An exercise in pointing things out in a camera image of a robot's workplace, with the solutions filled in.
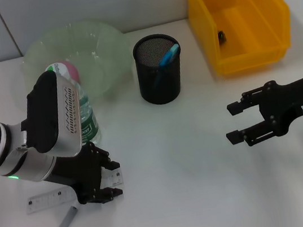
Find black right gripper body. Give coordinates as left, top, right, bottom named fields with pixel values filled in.
left=254, top=72, right=303, bottom=140

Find blue scissors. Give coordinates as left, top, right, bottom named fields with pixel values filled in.
left=146, top=43, right=187, bottom=91

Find grey mechanical pen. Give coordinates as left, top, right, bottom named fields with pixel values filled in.
left=49, top=204, right=82, bottom=227

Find green plastic wrapper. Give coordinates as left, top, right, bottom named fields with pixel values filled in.
left=217, top=29, right=228, bottom=45

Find yellow plastic bin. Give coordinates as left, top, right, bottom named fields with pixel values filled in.
left=186, top=0, right=298, bottom=80

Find pink peach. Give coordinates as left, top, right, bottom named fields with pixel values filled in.
left=59, top=59, right=81, bottom=86

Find green glass fruit plate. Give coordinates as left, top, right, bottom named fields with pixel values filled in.
left=15, top=14, right=137, bottom=110

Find clear plastic ruler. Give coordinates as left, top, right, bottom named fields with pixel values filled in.
left=22, top=168, right=127, bottom=215

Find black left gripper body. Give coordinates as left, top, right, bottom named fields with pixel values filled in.
left=38, top=138, right=117, bottom=211

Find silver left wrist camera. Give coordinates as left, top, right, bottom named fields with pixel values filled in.
left=14, top=67, right=90, bottom=164

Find clear plastic water bottle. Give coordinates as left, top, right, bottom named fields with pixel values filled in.
left=43, top=58, right=103, bottom=150

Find black mesh pen holder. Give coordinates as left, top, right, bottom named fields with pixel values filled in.
left=130, top=30, right=189, bottom=108

